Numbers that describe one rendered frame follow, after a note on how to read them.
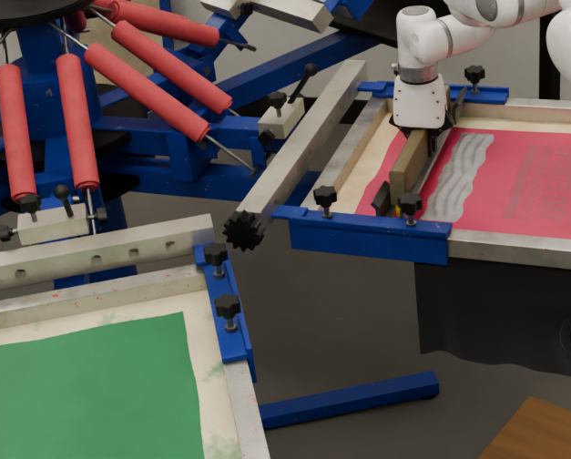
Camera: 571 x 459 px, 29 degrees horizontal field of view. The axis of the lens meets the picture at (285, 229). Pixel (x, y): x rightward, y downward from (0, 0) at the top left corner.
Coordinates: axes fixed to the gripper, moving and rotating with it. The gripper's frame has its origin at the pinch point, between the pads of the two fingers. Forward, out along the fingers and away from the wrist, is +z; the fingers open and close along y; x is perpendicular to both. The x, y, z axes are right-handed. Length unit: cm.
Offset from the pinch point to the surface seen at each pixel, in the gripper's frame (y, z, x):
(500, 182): 16.1, 6.0, -2.3
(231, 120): -41.6, -2.4, 0.2
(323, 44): -44, 9, 68
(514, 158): 17.0, 6.0, 7.7
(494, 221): 17.7, 5.9, -16.9
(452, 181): 6.9, 5.4, -4.4
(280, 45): -112, 69, 199
